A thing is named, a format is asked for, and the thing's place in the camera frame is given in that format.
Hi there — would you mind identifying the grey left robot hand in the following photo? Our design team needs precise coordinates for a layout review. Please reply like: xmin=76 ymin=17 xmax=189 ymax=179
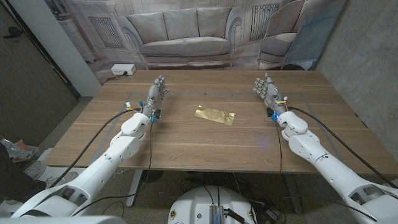
xmin=141 ymin=74 xmax=170 ymax=118

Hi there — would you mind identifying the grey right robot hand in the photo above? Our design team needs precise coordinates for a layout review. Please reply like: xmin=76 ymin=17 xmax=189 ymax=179
xmin=252 ymin=72 xmax=289 ymax=116

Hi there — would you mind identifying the gold foil envelope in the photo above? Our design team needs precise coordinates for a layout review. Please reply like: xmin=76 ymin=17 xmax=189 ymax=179
xmin=194 ymin=105 xmax=236 ymax=126

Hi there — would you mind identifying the white power outlet box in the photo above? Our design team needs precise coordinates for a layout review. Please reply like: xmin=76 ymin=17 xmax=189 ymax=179
xmin=111 ymin=63 xmax=137 ymax=76

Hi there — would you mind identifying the printed living room backdrop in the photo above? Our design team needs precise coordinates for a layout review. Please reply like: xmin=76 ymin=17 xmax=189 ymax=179
xmin=43 ymin=0 xmax=348 ymax=85

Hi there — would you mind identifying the blue-grey leaning panel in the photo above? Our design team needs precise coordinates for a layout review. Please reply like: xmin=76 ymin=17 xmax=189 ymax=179
xmin=281 ymin=0 xmax=348 ymax=71

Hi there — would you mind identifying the metal table leg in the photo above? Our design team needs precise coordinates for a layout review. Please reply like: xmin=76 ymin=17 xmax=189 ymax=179
xmin=284 ymin=172 xmax=304 ymax=215
xmin=125 ymin=169 xmax=144 ymax=208

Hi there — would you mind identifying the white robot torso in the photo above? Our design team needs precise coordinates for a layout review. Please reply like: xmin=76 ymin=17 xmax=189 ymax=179
xmin=167 ymin=185 xmax=258 ymax=224

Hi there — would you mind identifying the floor power strip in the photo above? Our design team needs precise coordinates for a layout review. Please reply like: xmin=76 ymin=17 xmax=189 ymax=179
xmin=262 ymin=207 xmax=281 ymax=223

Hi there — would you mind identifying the grey metal electronics box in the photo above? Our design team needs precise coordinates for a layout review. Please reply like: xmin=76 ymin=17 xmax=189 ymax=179
xmin=208 ymin=204 xmax=225 ymax=224

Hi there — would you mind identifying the white sneaker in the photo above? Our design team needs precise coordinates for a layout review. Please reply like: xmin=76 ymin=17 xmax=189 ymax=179
xmin=24 ymin=160 xmax=48 ymax=180

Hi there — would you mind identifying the crumpled plastic bag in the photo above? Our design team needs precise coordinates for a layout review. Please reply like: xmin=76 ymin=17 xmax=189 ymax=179
xmin=0 ymin=138 xmax=40 ymax=163

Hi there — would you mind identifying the black fabric bundle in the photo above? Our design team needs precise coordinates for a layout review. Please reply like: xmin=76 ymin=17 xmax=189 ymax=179
xmin=0 ymin=144 xmax=47 ymax=203

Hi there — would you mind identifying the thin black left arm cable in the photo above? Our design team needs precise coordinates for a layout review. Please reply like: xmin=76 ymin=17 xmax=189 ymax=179
xmin=70 ymin=119 xmax=154 ymax=217

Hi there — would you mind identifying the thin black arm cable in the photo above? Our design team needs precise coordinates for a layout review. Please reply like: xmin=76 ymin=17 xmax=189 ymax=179
xmin=273 ymin=119 xmax=284 ymax=175
xmin=70 ymin=119 xmax=154 ymax=217

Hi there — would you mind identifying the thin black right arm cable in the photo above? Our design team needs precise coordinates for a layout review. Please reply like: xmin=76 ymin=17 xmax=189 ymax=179
xmin=273 ymin=119 xmax=284 ymax=175

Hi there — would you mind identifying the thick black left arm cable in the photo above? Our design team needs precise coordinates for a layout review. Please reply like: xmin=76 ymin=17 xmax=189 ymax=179
xmin=49 ymin=108 xmax=141 ymax=189

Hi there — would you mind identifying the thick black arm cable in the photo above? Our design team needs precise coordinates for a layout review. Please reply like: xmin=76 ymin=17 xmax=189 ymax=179
xmin=49 ymin=108 xmax=141 ymax=189
xmin=287 ymin=106 xmax=398 ymax=189

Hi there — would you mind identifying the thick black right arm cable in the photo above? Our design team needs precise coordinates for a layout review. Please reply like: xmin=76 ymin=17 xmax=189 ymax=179
xmin=287 ymin=106 xmax=398 ymax=189

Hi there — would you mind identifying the black door handle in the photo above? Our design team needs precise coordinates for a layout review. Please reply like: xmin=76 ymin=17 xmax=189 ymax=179
xmin=2 ymin=26 xmax=24 ymax=40

